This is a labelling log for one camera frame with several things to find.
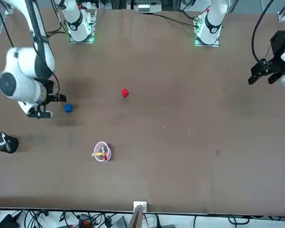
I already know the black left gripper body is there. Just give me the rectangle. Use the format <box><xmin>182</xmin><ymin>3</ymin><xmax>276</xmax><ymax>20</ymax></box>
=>
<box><xmin>258</xmin><ymin>30</ymin><xmax>285</xmax><ymax>75</ymax></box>

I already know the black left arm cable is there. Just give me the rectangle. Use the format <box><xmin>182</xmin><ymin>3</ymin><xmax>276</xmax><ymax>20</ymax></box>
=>
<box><xmin>251</xmin><ymin>0</ymin><xmax>275</xmax><ymax>63</ymax></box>

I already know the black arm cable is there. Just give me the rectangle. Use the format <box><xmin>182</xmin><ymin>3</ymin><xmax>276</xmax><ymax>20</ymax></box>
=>
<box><xmin>26</xmin><ymin>0</ymin><xmax>61</xmax><ymax>100</ymax></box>
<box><xmin>251</xmin><ymin>0</ymin><xmax>275</xmax><ymax>63</ymax></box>

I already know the black and orange device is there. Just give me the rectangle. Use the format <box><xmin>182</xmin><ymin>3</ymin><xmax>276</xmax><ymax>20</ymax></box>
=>
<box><xmin>78</xmin><ymin>213</ymin><xmax>95</xmax><ymax>228</ymax></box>

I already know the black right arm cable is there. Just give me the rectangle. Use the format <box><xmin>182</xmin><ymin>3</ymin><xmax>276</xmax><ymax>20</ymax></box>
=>
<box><xmin>26</xmin><ymin>0</ymin><xmax>61</xmax><ymax>100</ymax></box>

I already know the black power adapter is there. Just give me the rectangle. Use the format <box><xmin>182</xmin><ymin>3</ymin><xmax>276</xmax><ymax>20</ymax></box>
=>
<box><xmin>0</xmin><ymin>213</ymin><xmax>21</xmax><ymax>228</ymax></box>

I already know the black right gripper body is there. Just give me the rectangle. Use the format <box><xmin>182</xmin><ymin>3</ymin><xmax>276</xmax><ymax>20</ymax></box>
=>
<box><xmin>43</xmin><ymin>80</ymin><xmax>56</xmax><ymax>105</ymax></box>

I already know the black mesh pen cup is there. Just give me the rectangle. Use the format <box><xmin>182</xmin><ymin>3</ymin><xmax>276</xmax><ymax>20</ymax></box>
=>
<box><xmin>0</xmin><ymin>132</ymin><xmax>19</xmax><ymax>154</ymax></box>

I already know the white table edge bracket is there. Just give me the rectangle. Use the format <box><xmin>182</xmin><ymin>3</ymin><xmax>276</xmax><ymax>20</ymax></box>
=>
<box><xmin>133</xmin><ymin>201</ymin><xmax>148</xmax><ymax>212</ymax></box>

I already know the black cable across table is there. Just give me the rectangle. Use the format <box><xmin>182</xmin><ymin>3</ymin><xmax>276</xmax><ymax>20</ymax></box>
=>
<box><xmin>152</xmin><ymin>13</ymin><xmax>198</xmax><ymax>27</ymax></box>

